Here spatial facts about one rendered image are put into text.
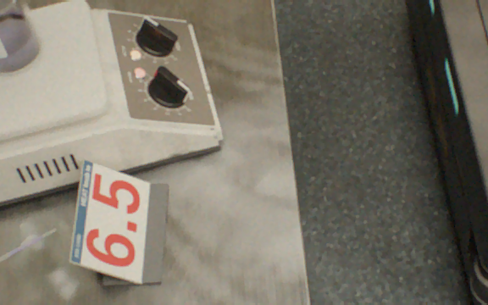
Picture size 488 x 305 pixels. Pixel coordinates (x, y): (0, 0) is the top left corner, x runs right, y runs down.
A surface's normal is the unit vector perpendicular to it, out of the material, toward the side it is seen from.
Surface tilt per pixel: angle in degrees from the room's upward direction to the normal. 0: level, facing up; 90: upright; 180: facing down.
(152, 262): 0
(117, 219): 40
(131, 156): 90
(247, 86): 0
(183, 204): 0
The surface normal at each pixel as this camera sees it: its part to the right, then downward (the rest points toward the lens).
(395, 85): -0.12, -0.57
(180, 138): 0.22, 0.78
